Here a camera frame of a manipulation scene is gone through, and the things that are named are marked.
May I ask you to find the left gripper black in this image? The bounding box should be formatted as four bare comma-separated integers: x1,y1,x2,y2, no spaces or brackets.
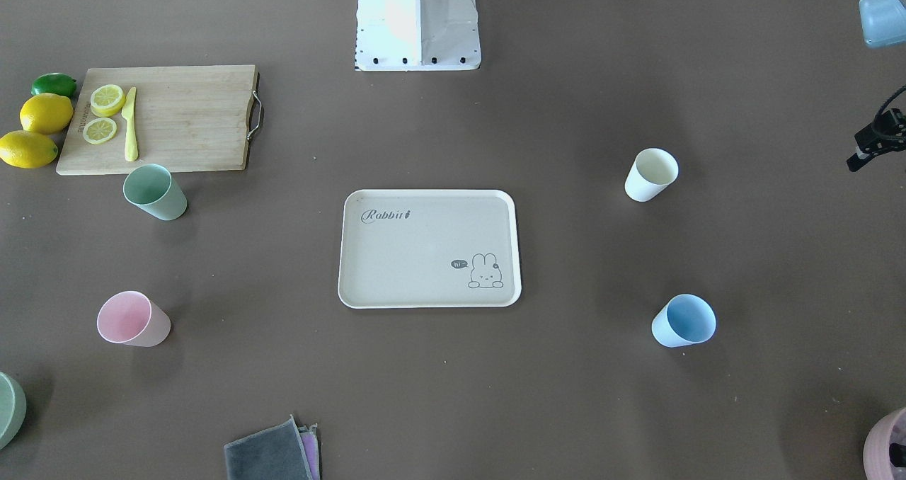
847,107,905,171

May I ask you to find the cream white cup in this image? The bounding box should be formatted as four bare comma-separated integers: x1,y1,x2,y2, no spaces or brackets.
624,148,679,202

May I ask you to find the green cup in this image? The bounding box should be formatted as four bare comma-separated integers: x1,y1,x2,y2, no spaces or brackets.
123,164,188,221

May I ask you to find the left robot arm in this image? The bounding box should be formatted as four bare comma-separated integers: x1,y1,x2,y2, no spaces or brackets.
847,0,905,171

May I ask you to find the cream rabbit tray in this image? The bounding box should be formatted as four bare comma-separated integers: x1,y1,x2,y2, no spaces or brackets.
338,189,522,309

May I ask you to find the blue cup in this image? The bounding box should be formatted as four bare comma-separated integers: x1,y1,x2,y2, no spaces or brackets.
651,294,716,348

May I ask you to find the pink bowl with ice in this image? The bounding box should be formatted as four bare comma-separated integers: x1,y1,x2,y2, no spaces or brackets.
863,408,905,479

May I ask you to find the purple cloth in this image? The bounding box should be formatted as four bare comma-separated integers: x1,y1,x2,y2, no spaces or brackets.
298,423,321,480

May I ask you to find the wooden cutting board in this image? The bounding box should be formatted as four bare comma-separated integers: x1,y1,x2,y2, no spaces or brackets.
56,64,258,176

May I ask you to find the grey folded cloth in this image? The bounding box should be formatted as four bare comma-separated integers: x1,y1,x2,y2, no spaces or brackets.
224,418,310,479

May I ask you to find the yellow plastic knife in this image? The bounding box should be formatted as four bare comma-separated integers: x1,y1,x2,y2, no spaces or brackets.
120,87,139,161

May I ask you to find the lemon slice upper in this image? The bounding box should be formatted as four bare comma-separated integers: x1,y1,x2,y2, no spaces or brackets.
88,84,127,118

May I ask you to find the lemon slice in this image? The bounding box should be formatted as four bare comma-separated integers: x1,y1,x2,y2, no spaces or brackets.
81,118,117,145
88,84,127,118

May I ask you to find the pink cup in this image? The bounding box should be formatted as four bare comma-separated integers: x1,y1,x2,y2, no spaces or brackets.
96,290,171,347

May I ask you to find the lemon slice lower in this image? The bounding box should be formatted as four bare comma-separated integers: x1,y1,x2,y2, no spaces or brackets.
81,118,117,145

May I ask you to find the green lime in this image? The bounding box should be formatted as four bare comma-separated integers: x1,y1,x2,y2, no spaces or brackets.
31,73,78,98

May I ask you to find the whole lemon middle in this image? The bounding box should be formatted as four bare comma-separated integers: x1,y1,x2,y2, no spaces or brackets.
19,93,74,135

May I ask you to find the whole lemon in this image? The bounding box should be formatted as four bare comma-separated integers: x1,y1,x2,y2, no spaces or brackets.
1,130,59,169
19,93,74,135

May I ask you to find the whole lemon outer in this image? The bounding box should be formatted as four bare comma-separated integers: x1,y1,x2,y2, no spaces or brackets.
1,130,59,169

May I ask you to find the green bowl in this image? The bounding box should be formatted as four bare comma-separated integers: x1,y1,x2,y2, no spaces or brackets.
0,372,27,449

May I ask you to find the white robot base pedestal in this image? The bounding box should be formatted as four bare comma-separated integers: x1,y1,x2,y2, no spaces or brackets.
354,0,482,72

